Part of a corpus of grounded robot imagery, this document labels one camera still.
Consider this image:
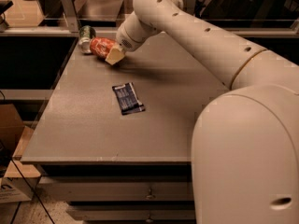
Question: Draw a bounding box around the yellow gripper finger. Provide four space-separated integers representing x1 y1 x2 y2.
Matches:
106 44 125 65

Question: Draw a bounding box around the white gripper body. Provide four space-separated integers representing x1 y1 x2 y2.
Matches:
116 12 160 52

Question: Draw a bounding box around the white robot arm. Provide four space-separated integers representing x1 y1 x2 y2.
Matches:
113 0 299 224

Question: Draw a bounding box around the green soda can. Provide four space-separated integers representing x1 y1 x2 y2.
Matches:
78 25 96 54

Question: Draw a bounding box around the dark blue snack packet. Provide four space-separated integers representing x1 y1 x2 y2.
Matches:
112 82 145 115

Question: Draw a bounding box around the brown cardboard box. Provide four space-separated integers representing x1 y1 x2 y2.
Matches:
0 104 34 160

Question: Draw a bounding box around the upper drawer knob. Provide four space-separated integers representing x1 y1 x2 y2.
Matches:
146 189 155 200

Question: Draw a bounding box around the drawer knob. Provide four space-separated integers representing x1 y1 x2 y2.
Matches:
145 214 154 223
146 189 155 200

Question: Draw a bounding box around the upper grey drawer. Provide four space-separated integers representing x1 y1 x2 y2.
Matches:
39 176 193 202

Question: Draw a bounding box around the grey drawer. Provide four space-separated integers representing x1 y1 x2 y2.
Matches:
66 202 195 221
39 176 193 202

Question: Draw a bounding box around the lower grey drawer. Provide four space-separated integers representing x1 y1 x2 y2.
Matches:
66 202 195 221

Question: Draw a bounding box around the white labelled box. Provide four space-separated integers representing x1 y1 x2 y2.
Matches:
0 161 41 203

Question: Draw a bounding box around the lower drawer knob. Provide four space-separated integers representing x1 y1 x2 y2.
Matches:
145 214 154 223

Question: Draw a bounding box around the right metal bracket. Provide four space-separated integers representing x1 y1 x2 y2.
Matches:
184 0 196 15

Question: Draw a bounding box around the metal bracket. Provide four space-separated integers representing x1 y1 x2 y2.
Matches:
184 0 196 15
61 0 79 33

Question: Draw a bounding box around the left metal bracket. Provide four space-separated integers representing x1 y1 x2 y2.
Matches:
61 0 79 33

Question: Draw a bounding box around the black cable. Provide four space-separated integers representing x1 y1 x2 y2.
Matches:
0 140 55 224

